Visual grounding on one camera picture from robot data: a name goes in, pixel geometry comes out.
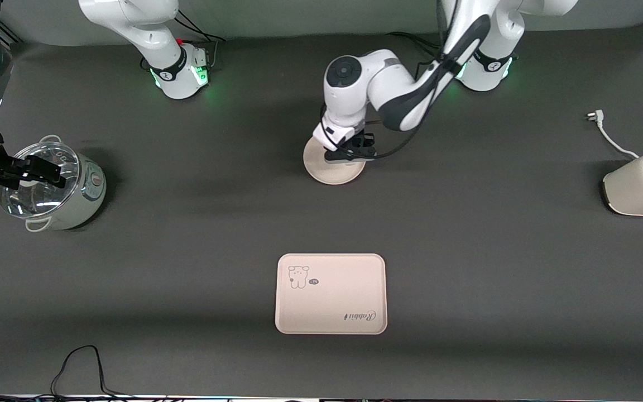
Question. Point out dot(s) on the pale green electric pot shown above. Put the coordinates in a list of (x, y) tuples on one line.
[(84, 195)]

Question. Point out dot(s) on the cream rabbit print tray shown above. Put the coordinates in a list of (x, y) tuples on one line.
[(330, 298)]

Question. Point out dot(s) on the round cream plate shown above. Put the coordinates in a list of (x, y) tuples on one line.
[(338, 174)]

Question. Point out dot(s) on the aluminium frame rail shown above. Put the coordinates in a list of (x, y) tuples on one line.
[(12, 36)]

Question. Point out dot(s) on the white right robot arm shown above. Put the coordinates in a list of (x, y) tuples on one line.
[(154, 39)]

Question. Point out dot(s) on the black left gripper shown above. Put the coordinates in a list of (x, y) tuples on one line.
[(364, 140)]

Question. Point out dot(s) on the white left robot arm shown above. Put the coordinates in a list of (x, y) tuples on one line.
[(388, 84)]

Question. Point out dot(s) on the glass pot lid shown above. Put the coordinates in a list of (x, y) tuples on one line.
[(37, 201)]

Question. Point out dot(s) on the cream toaster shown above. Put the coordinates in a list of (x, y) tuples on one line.
[(639, 190)]

